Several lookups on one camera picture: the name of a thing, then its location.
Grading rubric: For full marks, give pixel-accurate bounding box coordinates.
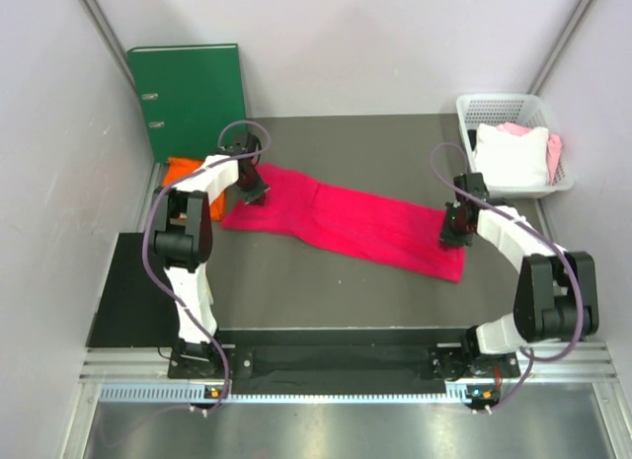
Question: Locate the white t shirt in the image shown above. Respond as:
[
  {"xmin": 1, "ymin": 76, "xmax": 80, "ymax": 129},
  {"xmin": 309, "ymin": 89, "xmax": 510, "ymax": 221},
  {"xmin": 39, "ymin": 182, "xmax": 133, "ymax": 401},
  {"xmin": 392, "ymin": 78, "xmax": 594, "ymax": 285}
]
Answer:
[{"xmin": 473, "ymin": 123, "xmax": 549, "ymax": 188}]

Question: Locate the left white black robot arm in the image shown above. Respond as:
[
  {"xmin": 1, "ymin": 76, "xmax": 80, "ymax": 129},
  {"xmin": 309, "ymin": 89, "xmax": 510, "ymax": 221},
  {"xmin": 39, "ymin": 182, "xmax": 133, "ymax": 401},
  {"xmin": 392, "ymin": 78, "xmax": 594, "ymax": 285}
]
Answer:
[{"xmin": 142, "ymin": 130, "xmax": 269, "ymax": 380}]

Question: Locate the black mat left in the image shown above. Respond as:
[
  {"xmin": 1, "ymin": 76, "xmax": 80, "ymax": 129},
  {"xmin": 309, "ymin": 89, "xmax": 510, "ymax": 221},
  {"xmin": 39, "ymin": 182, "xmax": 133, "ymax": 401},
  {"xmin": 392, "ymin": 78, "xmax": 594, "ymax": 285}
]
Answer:
[{"xmin": 86, "ymin": 233, "xmax": 180, "ymax": 348}]

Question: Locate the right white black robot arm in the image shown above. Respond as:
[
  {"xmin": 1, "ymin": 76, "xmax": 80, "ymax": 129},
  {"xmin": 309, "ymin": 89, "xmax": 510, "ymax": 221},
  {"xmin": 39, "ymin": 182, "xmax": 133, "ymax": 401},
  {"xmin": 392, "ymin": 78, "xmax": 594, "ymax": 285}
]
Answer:
[{"xmin": 439, "ymin": 173, "xmax": 599, "ymax": 376}]

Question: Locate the green ring binder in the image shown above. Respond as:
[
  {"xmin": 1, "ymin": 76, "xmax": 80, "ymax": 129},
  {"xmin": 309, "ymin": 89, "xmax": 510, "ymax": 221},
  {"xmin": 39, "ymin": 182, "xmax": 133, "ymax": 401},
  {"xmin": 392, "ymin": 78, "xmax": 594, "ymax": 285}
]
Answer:
[{"xmin": 127, "ymin": 43, "xmax": 246, "ymax": 163}]

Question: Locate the light pink t shirt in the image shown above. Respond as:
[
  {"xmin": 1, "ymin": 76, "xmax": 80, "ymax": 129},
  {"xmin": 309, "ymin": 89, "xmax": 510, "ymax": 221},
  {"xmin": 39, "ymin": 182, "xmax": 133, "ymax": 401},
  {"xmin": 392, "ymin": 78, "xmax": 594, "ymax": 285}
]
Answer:
[{"xmin": 496, "ymin": 122, "xmax": 563, "ymax": 183}]

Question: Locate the orange t shirt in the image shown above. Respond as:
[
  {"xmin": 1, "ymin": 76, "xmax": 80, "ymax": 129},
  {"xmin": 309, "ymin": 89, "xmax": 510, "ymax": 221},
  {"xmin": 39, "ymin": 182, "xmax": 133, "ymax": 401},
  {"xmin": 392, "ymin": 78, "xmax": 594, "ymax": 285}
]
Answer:
[{"xmin": 162, "ymin": 157, "xmax": 226, "ymax": 222}]

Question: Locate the magenta t shirt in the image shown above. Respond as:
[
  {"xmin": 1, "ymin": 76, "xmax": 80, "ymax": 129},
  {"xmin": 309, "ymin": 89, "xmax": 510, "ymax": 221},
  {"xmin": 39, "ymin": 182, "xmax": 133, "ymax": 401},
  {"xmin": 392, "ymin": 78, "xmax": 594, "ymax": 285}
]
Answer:
[{"xmin": 221, "ymin": 164, "xmax": 465, "ymax": 283}]

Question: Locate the aluminium frame rail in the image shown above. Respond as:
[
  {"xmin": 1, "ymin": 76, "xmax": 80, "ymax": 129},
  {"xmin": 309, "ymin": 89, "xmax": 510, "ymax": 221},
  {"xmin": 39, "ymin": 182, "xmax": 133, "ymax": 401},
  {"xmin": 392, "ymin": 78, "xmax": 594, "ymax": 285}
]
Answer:
[{"xmin": 79, "ymin": 343, "xmax": 617, "ymax": 404}]

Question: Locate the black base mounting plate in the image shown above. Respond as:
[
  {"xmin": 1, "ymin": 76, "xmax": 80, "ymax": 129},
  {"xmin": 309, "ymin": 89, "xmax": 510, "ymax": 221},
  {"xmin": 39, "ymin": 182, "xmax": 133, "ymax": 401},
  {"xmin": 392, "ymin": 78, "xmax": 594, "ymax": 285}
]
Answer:
[{"xmin": 190, "ymin": 328, "xmax": 520, "ymax": 397}]

